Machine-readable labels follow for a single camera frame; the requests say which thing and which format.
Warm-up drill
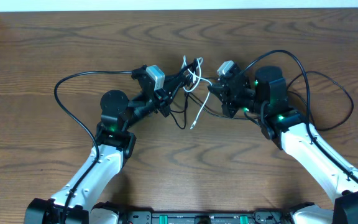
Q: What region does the white USB cable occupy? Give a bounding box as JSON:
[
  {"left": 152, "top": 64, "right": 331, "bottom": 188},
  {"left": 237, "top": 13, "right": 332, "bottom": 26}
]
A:
[{"left": 181, "top": 55, "right": 213, "bottom": 130}]

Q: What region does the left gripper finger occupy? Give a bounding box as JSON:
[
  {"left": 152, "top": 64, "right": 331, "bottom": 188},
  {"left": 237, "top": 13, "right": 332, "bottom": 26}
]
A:
[
  {"left": 163, "top": 62, "right": 196, "bottom": 89},
  {"left": 168, "top": 79, "right": 190, "bottom": 101}
]

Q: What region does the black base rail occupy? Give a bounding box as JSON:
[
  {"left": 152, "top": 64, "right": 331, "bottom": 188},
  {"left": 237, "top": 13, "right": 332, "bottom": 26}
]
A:
[{"left": 88, "top": 201, "right": 338, "bottom": 224}]

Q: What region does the black USB cable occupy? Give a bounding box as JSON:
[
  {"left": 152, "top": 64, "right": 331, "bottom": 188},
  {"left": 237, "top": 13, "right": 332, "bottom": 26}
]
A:
[{"left": 168, "top": 58, "right": 229, "bottom": 130}]

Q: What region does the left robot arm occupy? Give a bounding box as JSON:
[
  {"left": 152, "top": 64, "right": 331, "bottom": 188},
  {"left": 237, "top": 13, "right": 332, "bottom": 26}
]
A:
[{"left": 24, "top": 58, "right": 201, "bottom": 223}]

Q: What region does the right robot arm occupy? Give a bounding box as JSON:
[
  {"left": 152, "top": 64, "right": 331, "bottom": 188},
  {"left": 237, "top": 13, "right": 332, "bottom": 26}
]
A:
[{"left": 208, "top": 60, "right": 358, "bottom": 223}]

